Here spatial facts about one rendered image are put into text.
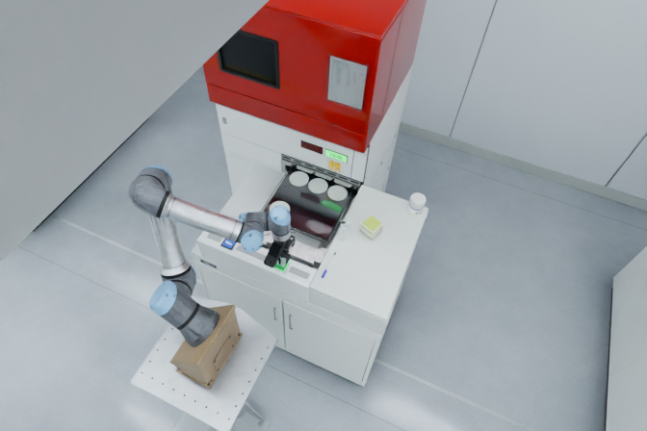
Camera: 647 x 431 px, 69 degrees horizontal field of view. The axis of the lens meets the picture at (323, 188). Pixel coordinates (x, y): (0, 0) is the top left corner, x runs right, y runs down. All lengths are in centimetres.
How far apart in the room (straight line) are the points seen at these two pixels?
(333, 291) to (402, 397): 107
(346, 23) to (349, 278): 102
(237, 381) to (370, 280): 67
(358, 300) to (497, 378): 131
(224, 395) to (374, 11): 157
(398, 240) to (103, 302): 193
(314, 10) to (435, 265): 201
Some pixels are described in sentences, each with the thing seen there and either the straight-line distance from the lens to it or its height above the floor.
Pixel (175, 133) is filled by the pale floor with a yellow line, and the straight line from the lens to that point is 407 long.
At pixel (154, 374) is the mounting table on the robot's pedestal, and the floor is 82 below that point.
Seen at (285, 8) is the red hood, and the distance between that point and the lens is 187.
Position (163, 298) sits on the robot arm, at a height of 120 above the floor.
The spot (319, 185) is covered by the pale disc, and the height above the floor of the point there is 90.
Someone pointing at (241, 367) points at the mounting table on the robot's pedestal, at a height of 82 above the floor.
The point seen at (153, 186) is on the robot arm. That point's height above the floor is 152.
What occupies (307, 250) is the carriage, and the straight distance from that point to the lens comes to 219.
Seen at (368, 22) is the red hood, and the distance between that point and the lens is 181.
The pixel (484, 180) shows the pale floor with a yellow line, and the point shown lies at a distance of 387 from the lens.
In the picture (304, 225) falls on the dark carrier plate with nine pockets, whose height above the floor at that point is 90.
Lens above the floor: 275
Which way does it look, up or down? 51 degrees down
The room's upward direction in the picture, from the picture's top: 3 degrees clockwise
